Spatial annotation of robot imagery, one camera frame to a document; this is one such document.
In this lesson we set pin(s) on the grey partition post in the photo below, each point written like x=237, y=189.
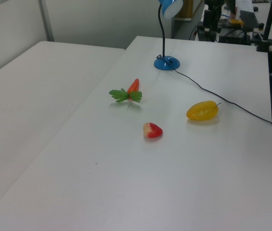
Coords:
x=46, y=19

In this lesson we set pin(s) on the orange toy carrot green leaves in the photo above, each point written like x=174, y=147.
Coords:
x=133, y=87

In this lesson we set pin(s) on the black camera equipment stand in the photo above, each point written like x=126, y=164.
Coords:
x=209, y=24

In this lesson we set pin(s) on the black camera pole clamp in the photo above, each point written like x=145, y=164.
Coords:
x=268, y=26

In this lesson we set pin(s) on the small yellow object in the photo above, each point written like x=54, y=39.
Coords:
x=236, y=21

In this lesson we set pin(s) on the yellow plastic starfruit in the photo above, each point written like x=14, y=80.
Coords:
x=202, y=111

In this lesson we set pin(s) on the wooden cabinet panel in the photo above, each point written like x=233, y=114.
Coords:
x=188, y=9

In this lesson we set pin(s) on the black keyboard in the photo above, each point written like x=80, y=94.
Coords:
x=249, y=19

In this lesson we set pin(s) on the white adjoining table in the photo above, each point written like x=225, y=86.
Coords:
x=29, y=108

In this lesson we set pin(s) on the blue gooseneck desk lamp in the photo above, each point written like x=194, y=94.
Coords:
x=167, y=63

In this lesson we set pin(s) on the red and cream toy strawberry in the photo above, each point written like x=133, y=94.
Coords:
x=153, y=131

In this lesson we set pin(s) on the black flat equipment box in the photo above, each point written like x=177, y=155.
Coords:
x=234, y=37

